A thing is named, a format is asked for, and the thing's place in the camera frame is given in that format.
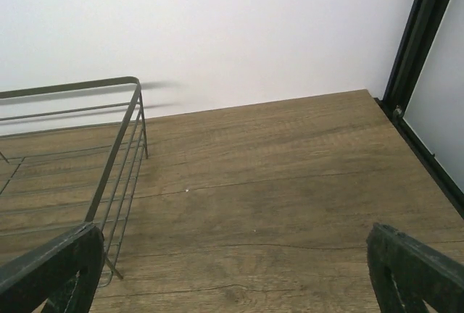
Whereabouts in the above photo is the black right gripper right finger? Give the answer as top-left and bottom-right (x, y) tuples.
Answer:
(366, 223), (463, 312)

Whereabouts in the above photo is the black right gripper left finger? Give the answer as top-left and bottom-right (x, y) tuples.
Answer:
(1, 222), (105, 312)

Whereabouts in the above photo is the black aluminium frame post right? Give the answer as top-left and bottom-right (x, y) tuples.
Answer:
(375, 0), (463, 216)

